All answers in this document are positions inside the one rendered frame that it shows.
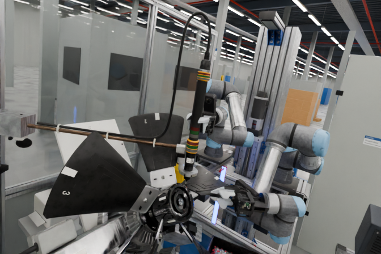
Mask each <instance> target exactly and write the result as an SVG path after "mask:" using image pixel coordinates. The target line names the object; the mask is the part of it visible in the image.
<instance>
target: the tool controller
mask: <svg viewBox="0 0 381 254"><path fill-rule="evenodd" d="M355 254H381V207H379V206H376V205H373V204H370V205H369V206H368V208H367V210H366V213H365V216H364V218H363V220H362V222H361V225H360V227H359V229H358V231H357V234H356V236H355Z"/></svg>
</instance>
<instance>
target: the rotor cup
mask: <svg viewBox="0 0 381 254"><path fill-rule="evenodd" d="M162 197H166V199H163V200H159V199H160V198H162ZM180 198H182V199H183V202H184V203H183V205H180V204H179V199H180ZM193 211H194V200H193V196H192V194H191V192H190V190H189V189H188V188H187V187H186V186H185V185H184V184H182V183H174V184H172V185H169V186H167V187H164V188H160V193H159V194H158V196H157V198H156V199H155V201H154V202H153V204H152V205H151V206H150V208H149V210H148V211H147V212H146V213H139V214H140V217H141V221H142V223H143V225H144V226H145V227H146V228H147V229H148V230H149V231H150V232H154V231H157V228H158V225H159V222H160V219H161V218H162V219H163V230H162V232H165V231H167V230H168V229H169V228H170V227H171V226H173V225H177V224H180V223H184V222H186V221H188V220H189V219H190V218H191V217H192V215H193ZM171 220H175V221H174V222H171V223H168V221H171Z"/></svg>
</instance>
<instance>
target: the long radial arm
mask: <svg viewBox="0 0 381 254"><path fill-rule="evenodd" d="M131 236H132V234H131V232H130V231H129V227H128V224H127V222H126V218H125V214H122V215H119V216H117V217H114V218H112V219H109V220H107V221H106V222H104V223H102V224H100V225H97V226H95V227H93V228H91V229H90V230H88V231H86V232H84V233H82V234H80V235H78V236H77V238H76V239H75V240H72V241H70V242H69V243H67V244H65V245H63V246H62V247H59V248H58V249H56V250H54V251H53V252H51V253H49V254H108V253H110V252H111V251H112V250H114V249H115V248H117V247H118V246H119V245H121V244H122V243H124V242H125V241H126V240H127V239H129V238H130V237H131Z"/></svg>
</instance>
